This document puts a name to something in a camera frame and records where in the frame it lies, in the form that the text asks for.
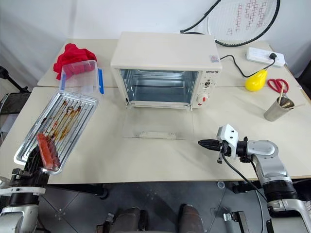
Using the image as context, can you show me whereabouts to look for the yellow plastic pear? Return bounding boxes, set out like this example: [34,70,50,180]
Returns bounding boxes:
[244,69,269,92]

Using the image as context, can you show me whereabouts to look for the cream oven knob red mark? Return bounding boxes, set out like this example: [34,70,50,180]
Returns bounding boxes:
[196,92,211,106]

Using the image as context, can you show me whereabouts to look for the glass oven door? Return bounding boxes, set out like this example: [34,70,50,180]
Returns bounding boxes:
[121,106,195,141]

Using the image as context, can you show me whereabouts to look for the red scissors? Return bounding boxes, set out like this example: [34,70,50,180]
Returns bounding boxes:
[267,78,290,95]

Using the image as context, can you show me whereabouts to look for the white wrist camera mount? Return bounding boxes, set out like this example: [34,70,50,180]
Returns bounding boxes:
[0,186,46,196]
[217,124,239,160]

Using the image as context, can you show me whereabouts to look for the red sausage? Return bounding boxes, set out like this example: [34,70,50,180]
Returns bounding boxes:
[36,133,53,169]
[49,143,61,168]

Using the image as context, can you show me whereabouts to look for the black oven power cable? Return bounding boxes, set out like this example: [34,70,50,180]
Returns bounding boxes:
[219,54,275,78]

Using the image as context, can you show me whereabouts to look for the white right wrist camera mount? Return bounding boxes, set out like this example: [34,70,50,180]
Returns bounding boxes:
[217,124,239,160]

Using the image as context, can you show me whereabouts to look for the black white tennis racket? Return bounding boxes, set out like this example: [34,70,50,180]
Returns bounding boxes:
[206,0,281,47]

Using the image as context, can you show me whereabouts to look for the silver ribbed baking tray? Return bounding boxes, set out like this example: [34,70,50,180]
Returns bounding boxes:
[14,91,100,175]

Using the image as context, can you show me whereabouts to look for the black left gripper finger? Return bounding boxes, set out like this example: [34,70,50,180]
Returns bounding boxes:
[24,146,41,172]

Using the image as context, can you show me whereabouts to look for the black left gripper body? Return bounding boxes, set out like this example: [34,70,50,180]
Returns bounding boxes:
[11,168,51,189]

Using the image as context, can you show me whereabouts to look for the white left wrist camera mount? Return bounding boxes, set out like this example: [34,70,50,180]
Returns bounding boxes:
[0,186,46,196]

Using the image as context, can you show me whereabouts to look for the clear plastic box blue clips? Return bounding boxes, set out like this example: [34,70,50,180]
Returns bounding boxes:
[59,59,104,96]

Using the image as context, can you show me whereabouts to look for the metal caster bracket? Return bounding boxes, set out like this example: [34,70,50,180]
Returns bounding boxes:
[223,210,247,223]

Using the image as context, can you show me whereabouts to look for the metal cup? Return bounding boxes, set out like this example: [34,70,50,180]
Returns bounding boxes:
[264,97,296,121]

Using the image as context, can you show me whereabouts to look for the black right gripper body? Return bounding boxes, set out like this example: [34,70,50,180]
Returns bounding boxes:
[217,141,231,164]

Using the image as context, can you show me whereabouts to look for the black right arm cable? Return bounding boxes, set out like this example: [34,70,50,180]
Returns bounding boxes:
[222,155,269,202]

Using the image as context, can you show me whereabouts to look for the black racket frame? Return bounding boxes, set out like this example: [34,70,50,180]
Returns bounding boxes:
[180,0,222,33]

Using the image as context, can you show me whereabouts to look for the dark rounded shape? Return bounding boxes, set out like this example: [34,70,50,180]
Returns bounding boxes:
[178,203,204,233]
[113,207,149,233]

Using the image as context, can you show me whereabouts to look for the wooden stick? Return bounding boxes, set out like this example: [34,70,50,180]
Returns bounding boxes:
[278,84,286,105]

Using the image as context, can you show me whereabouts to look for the red cloth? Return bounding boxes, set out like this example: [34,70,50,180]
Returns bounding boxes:
[53,43,98,80]

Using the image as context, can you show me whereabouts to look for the black stand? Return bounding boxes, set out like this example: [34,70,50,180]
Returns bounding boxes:
[0,65,31,93]

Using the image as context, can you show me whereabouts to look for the white power strip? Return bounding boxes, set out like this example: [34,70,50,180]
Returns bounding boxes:
[246,47,285,67]

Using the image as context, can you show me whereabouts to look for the cream toaster oven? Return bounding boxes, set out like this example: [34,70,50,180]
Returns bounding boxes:
[110,31,222,111]

